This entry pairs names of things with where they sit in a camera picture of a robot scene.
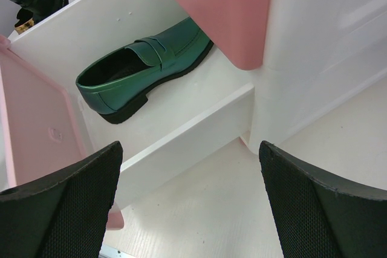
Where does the pink upper drawer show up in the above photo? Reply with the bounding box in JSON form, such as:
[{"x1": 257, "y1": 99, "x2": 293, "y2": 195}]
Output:
[{"x1": 176, "y1": 0, "x2": 270, "y2": 71}]

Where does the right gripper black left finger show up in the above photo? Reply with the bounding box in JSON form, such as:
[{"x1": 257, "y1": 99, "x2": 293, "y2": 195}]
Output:
[{"x1": 1, "y1": 141, "x2": 123, "y2": 257}]

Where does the white plastic shoe cabinet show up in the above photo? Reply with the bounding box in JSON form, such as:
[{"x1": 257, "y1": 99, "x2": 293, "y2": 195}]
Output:
[{"x1": 242, "y1": 0, "x2": 386, "y2": 153}]

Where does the aluminium table edge rail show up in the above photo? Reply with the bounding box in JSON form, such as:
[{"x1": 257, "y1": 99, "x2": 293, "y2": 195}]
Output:
[{"x1": 99, "y1": 244, "x2": 131, "y2": 258}]

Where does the gold shoe far left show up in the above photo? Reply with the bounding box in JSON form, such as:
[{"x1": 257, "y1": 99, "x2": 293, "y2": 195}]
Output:
[{"x1": 15, "y1": 8, "x2": 34, "y2": 35}]

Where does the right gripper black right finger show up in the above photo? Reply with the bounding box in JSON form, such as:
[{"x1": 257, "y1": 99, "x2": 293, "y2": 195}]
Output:
[{"x1": 259, "y1": 141, "x2": 386, "y2": 257}]

